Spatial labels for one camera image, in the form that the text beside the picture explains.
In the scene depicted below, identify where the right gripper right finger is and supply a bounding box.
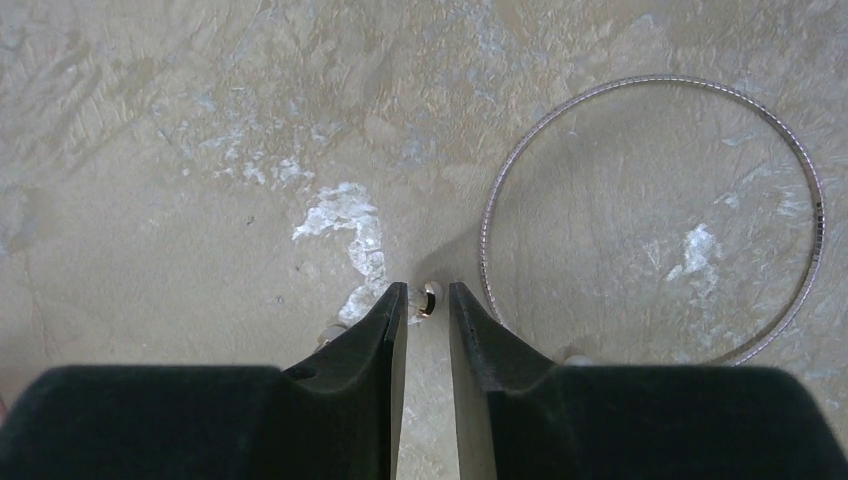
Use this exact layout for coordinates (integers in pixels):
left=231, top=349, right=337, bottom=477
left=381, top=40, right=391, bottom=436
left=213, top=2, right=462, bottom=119
left=449, top=283, right=847, bottom=479

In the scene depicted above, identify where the silver bangle bracelet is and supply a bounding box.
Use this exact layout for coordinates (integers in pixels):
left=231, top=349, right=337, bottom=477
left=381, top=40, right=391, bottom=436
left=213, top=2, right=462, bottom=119
left=478, top=74, right=827, bottom=368

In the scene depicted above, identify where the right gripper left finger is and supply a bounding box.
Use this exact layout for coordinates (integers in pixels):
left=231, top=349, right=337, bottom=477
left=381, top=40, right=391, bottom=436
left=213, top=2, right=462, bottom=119
left=1, top=282, right=408, bottom=479

